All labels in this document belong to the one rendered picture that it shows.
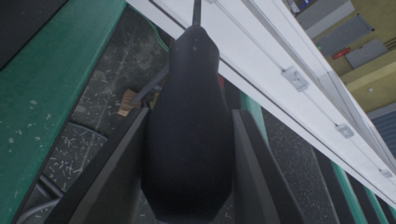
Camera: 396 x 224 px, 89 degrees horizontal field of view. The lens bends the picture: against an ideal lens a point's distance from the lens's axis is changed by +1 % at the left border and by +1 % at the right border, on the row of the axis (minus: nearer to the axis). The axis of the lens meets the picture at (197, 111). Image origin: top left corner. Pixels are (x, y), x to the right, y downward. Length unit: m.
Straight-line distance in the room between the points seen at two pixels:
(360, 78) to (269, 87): 7.28
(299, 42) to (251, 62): 0.55
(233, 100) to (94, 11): 0.21
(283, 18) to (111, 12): 0.62
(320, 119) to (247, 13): 0.25
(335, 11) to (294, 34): 8.92
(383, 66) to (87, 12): 7.56
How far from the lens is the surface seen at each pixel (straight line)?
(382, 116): 7.24
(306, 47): 0.85
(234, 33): 0.26
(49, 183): 0.88
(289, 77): 0.32
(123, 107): 1.19
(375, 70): 7.60
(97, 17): 0.19
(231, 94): 0.32
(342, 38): 9.31
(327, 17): 9.69
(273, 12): 0.74
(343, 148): 0.55
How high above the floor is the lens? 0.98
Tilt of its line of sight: 36 degrees down
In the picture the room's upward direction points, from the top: 56 degrees clockwise
